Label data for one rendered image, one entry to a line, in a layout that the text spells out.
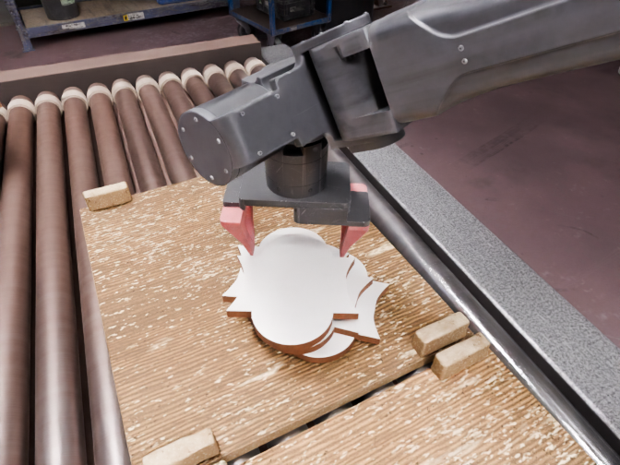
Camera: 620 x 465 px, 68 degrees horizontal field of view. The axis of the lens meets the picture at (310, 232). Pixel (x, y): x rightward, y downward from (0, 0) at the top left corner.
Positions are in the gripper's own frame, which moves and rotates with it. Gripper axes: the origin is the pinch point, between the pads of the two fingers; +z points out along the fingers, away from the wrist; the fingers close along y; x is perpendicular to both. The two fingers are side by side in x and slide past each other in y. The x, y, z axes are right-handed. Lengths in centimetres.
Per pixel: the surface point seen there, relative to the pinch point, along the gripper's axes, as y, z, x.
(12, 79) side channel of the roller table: -61, 6, 50
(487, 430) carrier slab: 18.1, 5.3, -16.6
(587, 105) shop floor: 167, 101, 236
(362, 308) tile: 7.2, 3.5, -5.1
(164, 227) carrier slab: -18.2, 6.3, 9.1
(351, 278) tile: 6.1, 2.4, -1.9
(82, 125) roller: -43, 9, 39
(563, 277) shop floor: 99, 99, 88
